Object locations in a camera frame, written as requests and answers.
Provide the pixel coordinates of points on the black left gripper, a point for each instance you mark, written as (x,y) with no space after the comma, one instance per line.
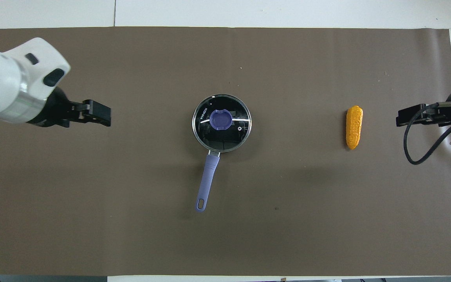
(55,111)

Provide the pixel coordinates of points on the yellow corn cob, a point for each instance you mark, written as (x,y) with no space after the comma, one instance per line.
(354,127)

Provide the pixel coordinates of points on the glass lid purple knob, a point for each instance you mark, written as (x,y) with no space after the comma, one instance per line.
(220,119)

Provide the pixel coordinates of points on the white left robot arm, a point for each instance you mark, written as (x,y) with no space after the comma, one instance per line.
(2,82)

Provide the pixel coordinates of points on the brown table mat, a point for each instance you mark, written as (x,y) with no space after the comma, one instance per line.
(139,219)

